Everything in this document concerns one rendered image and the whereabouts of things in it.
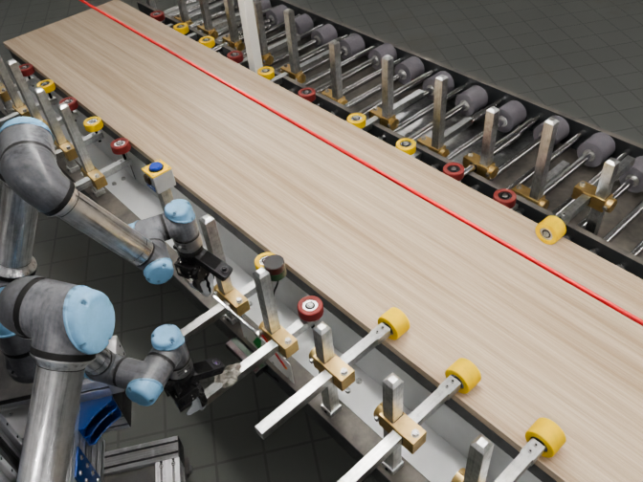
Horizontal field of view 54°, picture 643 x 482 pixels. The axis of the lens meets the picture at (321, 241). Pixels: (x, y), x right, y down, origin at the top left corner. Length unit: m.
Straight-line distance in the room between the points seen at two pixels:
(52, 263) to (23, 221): 2.10
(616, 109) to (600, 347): 2.88
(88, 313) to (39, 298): 0.10
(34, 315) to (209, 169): 1.41
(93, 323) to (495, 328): 1.14
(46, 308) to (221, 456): 1.63
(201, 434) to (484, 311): 1.40
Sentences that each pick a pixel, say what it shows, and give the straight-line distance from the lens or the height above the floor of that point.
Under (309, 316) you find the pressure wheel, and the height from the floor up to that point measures 0.90.
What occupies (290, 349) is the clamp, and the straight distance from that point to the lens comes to 1.90.
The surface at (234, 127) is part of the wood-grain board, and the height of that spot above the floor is 0.90.
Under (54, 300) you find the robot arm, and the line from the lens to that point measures 1.23.
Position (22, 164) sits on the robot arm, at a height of 1.62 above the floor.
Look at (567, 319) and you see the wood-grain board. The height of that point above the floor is 0.90.
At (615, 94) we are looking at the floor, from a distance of 4.78.
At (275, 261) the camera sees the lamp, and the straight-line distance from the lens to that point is 1.76.
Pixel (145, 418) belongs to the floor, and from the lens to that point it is 2.92.
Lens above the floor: 2.38
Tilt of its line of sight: 44 degrees down
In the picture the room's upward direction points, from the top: 6 degrees counter-clockwise
